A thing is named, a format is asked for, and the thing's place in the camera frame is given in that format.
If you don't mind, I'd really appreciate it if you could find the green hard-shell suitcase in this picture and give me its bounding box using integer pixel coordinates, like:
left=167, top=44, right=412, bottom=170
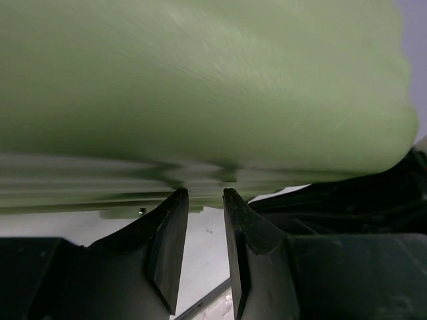
left=1, top=1, right=418, bottom=214

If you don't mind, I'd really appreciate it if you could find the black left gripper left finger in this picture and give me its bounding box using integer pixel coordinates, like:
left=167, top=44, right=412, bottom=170
left=33, top=189, right=189, bottom=319

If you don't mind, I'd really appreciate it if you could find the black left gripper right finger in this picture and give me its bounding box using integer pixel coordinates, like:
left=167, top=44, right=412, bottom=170
left=223, top=189, right=426, bottom=319

